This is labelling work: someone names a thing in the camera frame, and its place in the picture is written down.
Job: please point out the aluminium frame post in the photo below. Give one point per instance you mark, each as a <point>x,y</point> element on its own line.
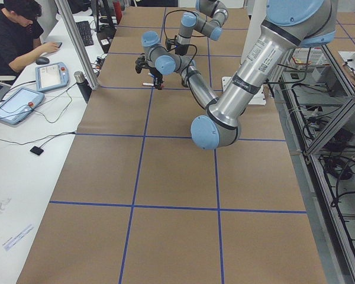
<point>72,30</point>

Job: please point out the black keyboard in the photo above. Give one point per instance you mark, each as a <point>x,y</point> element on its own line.
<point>84,30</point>

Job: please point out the teach pendant near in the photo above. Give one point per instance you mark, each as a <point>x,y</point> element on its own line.
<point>20,105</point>

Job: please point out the teach pendant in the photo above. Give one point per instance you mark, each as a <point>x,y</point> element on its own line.
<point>51,76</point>
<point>20,105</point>

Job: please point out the teach pendant far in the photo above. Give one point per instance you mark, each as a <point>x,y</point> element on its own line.
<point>51,76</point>

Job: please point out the small black puck device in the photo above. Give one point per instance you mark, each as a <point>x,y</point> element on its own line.
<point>36,150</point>

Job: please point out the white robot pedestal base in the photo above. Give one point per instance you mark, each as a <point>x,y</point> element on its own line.
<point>257,11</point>

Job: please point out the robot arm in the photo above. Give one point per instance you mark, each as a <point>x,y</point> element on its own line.
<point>287,25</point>
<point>207,20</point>

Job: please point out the dark water bottle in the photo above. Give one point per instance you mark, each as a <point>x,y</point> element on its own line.
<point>83,85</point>

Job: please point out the seated person black shirt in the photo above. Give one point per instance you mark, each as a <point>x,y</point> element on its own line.
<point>20,32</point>

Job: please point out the black computer mouse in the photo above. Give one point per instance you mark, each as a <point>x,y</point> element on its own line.
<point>42,61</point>

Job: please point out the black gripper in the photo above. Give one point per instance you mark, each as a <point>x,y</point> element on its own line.
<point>157,78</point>
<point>181,49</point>

